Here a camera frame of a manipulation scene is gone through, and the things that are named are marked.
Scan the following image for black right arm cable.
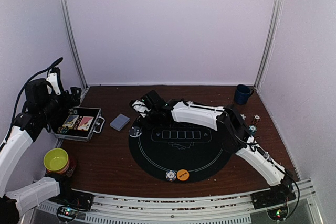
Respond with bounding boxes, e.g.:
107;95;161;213
230;129;301;219

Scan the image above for yellow-green bowl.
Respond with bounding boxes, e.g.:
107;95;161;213
44;148;70;173

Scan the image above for left aluminium frame post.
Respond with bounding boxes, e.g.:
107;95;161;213
60;0;88;89

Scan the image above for green blue 50 chip stack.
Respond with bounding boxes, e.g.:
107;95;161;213
248;125;257;136

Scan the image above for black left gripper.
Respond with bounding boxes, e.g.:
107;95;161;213
39;86;81;120

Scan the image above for red black 100 chip stack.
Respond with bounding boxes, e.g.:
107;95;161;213
252;115;261;126

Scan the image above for grey card deck box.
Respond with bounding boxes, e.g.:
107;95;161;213
110;114;130;131

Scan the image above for dark blue mug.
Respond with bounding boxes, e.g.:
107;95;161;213
234;84;254;105

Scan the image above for round black poker mat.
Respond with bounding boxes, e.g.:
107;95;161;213
129;122;231;183

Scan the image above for aluminium frame post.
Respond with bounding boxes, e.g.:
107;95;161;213
60;0;88;89
254;0;283;90

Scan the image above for right aluminium frame post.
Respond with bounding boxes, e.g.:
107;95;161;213
254;0;283;90

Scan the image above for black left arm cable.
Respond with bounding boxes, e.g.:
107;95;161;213
7;56;64;130

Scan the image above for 10 chips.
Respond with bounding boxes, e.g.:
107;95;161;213
165;170;177;182

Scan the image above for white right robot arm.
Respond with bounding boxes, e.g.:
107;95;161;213
129;91;299;208

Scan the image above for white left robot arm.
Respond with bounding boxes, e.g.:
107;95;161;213
1;63;81;223

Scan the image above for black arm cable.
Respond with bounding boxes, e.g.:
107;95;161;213
230;129;301;219
7;56;64;130

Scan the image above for aluminium front rail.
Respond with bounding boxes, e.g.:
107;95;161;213
20;179;325;223

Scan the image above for orange big blind button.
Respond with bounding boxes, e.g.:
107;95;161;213
176;169;190;182

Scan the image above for aluminium poker case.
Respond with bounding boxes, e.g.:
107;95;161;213
50;107;105;142

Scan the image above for clear round dealer button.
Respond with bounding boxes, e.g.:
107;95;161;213
129;126;142;138

